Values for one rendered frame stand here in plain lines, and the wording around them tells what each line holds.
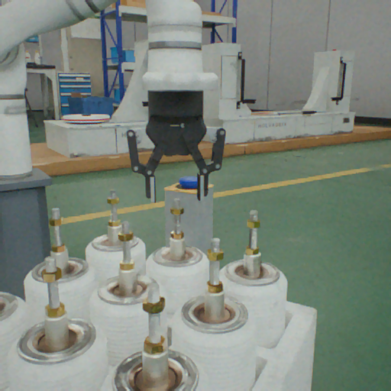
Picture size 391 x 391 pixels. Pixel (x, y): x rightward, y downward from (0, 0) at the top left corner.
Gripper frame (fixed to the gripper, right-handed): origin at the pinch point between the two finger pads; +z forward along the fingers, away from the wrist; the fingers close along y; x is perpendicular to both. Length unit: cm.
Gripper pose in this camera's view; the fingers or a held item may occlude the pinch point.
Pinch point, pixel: (176, 192)
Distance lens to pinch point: 58.8
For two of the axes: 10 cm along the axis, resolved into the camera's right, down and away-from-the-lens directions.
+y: -9.9, 0.4, -1.4
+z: 0.0, 9.7, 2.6
